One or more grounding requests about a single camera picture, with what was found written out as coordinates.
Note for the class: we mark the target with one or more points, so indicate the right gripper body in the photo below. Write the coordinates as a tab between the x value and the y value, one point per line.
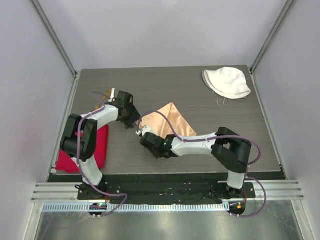
156	153

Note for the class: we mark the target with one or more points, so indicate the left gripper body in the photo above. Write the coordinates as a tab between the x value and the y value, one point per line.
131	116

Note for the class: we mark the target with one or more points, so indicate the peach cloth napkin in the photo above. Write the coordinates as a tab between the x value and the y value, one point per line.
156	120

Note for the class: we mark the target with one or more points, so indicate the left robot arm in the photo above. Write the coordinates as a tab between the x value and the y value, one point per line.
79	138

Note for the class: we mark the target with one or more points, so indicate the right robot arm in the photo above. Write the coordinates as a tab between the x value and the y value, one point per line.
224	145

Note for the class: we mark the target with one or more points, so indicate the white spoon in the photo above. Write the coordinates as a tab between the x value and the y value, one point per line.
112	94

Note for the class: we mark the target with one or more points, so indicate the gold fork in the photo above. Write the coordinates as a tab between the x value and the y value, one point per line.
102	97

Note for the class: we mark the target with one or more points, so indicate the red folded cloth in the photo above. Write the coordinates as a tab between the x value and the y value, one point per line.
66	164

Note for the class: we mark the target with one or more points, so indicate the white bucket hat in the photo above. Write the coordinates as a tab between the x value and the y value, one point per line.
227	82

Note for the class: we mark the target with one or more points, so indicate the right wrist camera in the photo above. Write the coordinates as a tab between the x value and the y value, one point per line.
145	129

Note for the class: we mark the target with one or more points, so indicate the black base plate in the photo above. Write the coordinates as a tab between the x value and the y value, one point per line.
135	178

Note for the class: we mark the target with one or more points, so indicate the white slotted cable duct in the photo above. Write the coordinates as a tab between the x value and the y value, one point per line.
95	207

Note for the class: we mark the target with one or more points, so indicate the aluminium front rail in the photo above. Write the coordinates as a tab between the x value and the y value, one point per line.
152	191

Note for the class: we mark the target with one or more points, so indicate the left aluminium frame post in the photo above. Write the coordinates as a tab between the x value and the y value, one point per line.
53	35

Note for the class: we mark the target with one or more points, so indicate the aluminium frame post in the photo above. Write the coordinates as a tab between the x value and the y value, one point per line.
53	35
275	29

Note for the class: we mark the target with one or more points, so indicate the right aluminium frame post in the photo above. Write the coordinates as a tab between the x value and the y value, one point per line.
275	29

